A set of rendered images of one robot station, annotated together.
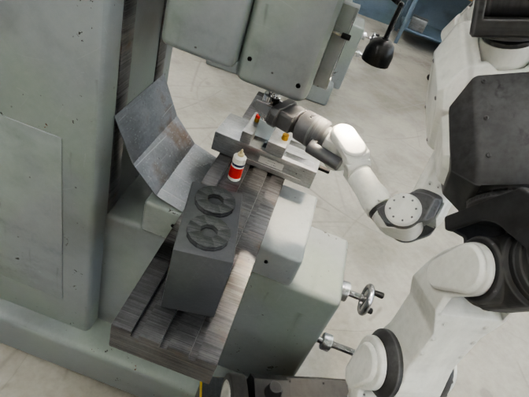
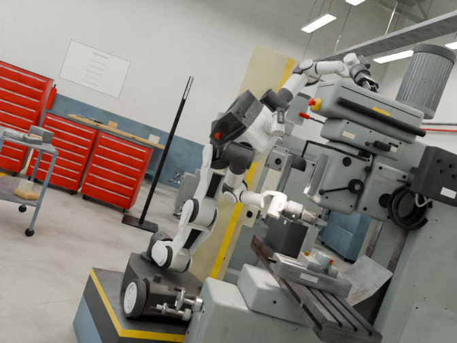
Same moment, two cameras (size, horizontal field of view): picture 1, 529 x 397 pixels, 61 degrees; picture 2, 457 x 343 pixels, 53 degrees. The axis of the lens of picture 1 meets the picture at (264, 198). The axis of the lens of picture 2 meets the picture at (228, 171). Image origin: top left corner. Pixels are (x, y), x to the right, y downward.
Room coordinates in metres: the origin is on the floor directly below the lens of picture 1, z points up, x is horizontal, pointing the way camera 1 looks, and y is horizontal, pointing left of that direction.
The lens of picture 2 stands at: (3.23, -0.90, 1.44)
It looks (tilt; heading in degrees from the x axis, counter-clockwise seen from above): 3 degrees down; 168
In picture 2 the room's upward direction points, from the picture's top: 20 degrees clockwise
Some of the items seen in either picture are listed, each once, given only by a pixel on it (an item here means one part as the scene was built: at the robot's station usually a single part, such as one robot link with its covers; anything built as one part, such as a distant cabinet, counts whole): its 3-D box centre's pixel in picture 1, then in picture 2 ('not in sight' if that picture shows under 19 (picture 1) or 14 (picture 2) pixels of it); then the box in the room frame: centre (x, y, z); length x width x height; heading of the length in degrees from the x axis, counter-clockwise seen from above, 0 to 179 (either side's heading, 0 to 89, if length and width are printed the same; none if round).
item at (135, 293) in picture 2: not in sight; (134, 298); (0.82, -0.63, 0.50); 0.20 x 0.05 x 0.20; 18
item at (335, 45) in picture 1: (334, 46); (315, 174); (1.12, -0.03, 1.44); 0.04 x 0.04 x 0.21; 89
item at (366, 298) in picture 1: (356, 295); (187, 301); (1.11, -0.42, 0.67); 0.16 x 0.12 x 0.12; 89
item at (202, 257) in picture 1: (203, 246); (285, 233); (0.70, 0.09, 1.07); 0.22 x 0.12 x 0.20; 10
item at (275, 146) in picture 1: (280, 139); (309, 262); (1.28, 0.02, 1.06); 0.15 x 0.06 x 0.04; 177
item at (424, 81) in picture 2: not in sight; (424, 82); (1.13, 0.33, 2.05); 0.20 x 0.20 x 0.32
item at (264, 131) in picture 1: (267, 126); (322, 260); (1.28, 0.07, 1.08); 0.06 x 0.05 x 0.06; 177
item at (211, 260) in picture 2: not in sight; (232, 181); (-0.63, -0.01, 1.15); 0.52 x 0.40 x 2.30; 89
